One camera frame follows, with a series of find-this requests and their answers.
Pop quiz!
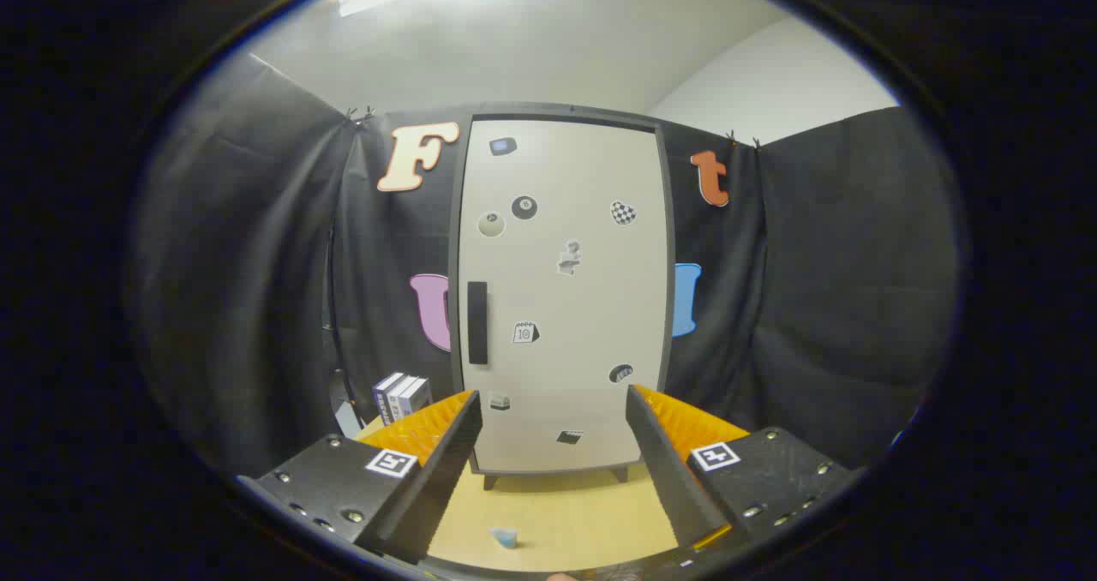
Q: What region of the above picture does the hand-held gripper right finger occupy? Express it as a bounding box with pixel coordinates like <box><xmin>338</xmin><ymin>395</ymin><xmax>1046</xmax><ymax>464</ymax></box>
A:
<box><xmin>626</xmin><ymin>384</ymin><xmax>862</xmax><ymax>560</ymax></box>

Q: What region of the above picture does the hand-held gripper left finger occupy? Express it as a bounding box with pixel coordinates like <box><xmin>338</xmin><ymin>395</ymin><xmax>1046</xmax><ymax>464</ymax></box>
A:
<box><xmin>236</xmin><ymin>388</ymin><xmax>483</xmax><ymax>565</ymax></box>

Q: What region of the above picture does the black door handle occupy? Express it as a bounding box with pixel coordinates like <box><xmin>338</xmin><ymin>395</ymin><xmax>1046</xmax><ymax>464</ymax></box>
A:
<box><xmin>467</xmin><ymin>281</ymin><xmax>489</xmax><ymax>366</ymax></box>

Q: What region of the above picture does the grey cabinet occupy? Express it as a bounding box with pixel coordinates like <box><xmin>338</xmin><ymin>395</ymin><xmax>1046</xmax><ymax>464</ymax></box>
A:
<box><xmin>447</xmin><ymin>101</ymin><xmax>678</xmax><ymax>489</ymax></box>

